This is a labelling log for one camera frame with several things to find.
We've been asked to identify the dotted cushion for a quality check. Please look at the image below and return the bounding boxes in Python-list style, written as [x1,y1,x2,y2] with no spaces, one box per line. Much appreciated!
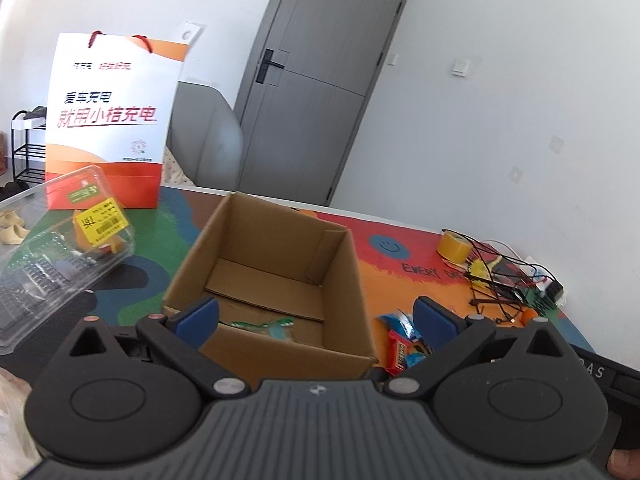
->
[162,148,194,186]

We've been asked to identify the black shoe rack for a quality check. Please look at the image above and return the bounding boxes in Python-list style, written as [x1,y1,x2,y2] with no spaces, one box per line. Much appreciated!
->
[10,106,47,184]

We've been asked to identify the red snack packet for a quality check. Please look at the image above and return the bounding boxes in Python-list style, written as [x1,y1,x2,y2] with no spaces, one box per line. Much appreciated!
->
[385,330,426,376]

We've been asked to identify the grey door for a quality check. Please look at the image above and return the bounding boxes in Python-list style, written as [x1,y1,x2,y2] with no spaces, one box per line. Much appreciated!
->
[234,0,406,205]

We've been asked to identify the orange tangerine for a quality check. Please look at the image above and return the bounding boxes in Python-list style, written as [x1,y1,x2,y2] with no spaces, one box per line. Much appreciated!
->
[520,308,538,326]

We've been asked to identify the white power strip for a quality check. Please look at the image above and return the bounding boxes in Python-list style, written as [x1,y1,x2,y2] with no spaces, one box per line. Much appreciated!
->
[521,256,566,307]

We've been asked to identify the brown cardboard box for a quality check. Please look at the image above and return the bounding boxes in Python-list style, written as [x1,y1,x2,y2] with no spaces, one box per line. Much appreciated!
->
[163,193,378,386]

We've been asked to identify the green snack packet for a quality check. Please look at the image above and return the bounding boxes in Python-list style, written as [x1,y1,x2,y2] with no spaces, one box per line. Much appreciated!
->
[230,318,295,342]

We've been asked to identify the grey armchair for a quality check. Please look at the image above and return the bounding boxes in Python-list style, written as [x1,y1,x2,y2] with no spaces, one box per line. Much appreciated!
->
[167,81,243,191]

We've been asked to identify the clear plastic clamshell container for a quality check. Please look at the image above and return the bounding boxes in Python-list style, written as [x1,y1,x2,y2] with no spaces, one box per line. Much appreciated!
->
[1,165,134,356]

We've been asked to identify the white wall hook plate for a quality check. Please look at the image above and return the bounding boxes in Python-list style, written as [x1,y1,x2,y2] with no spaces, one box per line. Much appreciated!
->
[172,21,206,47]

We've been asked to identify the black wire stand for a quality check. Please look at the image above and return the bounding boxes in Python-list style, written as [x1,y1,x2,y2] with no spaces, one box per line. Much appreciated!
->
[437,229,558,325]

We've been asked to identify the blue snack packet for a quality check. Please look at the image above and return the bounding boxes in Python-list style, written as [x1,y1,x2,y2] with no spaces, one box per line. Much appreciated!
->
[378,310,423,344]

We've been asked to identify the yellow plastic clip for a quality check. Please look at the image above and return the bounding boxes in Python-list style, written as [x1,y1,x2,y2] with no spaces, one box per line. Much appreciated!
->
[466,256,502,285]

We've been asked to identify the white orange paper bag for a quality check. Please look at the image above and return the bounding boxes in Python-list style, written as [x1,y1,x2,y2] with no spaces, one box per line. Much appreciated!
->
[44,30,189,209]

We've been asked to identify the yellow tape roll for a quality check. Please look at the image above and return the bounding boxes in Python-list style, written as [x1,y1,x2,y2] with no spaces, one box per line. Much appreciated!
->
[436,230,473,266]

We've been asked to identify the colourful cartoon table mat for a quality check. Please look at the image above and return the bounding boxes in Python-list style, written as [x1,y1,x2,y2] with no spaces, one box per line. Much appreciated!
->
[0,184,597,376]

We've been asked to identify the person right hand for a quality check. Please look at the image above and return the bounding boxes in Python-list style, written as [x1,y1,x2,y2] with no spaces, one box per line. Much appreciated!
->
[608,450,640,480]

